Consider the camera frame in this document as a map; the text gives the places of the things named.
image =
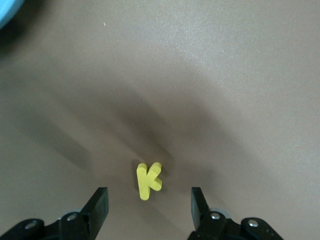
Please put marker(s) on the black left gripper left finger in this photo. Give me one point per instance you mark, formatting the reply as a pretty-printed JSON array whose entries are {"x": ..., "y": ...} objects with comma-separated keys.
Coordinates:
[{"x": 82, "y": 225}]

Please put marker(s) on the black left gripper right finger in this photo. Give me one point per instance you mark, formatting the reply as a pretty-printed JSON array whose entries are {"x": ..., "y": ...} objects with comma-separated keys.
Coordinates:
[{"x": 212, "y": 227}]

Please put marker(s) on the yellow letter k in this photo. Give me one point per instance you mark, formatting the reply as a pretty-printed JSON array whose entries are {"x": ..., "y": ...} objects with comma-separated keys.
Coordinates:
[{"x": 143, "y": 182}]

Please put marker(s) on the blue round plate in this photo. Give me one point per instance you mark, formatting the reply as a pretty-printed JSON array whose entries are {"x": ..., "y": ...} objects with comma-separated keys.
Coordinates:
[{"x": 7, "y": 10}]

